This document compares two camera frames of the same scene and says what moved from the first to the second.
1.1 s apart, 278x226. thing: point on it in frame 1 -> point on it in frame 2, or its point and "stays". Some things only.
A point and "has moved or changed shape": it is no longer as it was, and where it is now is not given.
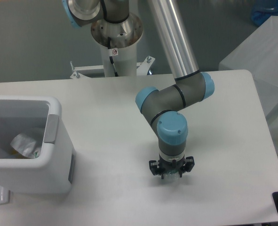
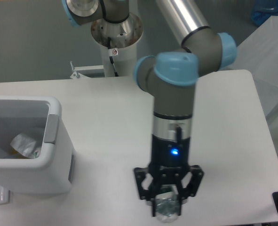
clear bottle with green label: x=172 y=176 has moved or changed shape
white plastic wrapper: x=26 y=144 stays
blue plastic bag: x=263 y=9 stays
